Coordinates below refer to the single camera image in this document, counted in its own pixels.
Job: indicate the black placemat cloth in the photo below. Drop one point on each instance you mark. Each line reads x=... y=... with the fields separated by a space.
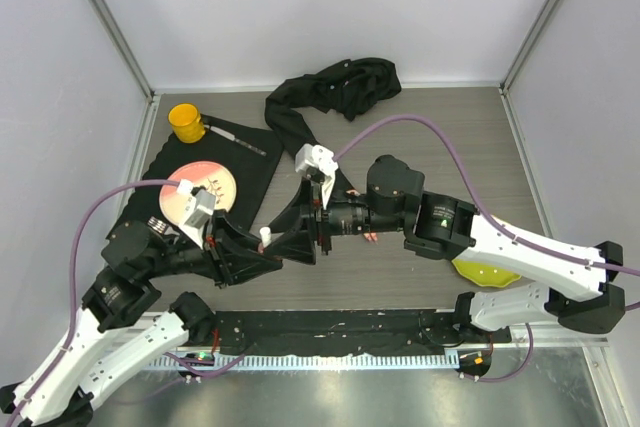
x=252 y=172

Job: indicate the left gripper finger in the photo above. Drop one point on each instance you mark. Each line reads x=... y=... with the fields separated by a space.
x=245 y=268
x=234 y=235

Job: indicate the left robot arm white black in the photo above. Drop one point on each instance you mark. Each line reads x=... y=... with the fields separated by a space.
x=86 y=367

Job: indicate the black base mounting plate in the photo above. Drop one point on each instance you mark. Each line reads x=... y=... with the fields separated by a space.
x=338 y=333

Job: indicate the black sleeved shirt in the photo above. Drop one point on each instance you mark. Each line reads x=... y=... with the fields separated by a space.
x=349 y=87

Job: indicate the pink cream plate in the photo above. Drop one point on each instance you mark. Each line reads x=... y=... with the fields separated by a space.
x=216 y=178

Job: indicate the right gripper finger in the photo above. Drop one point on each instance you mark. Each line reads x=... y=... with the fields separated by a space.
x=295 y=216
x=292 y=246

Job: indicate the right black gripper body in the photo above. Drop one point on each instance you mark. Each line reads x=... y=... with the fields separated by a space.
x=318 y=225

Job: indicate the white nail polish cap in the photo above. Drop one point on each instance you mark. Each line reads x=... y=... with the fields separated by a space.
x=266 y=236

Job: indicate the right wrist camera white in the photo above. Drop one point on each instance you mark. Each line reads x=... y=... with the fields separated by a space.
x=316 y=163

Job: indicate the mannequin hand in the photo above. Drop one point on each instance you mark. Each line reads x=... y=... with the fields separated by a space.
x=369 y=236

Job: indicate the yellow green plate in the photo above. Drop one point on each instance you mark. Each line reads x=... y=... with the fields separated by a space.
x=485 y=275

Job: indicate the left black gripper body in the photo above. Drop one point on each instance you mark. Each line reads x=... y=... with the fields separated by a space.
x=219 y=260

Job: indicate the table knife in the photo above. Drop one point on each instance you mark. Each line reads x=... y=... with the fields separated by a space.
x=231 y=137

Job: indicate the silver fork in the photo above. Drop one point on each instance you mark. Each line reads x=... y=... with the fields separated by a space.
x=157 y=225

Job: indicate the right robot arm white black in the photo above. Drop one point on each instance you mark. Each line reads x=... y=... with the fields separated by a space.
x=568 y=284

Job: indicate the yellow cup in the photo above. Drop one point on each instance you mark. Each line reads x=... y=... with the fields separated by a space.
x=186 y=123

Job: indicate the white slotted cable duct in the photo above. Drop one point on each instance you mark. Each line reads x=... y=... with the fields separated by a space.
x=447 y=360

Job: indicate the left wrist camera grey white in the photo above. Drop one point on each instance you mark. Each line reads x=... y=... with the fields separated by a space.
x=198 y=211

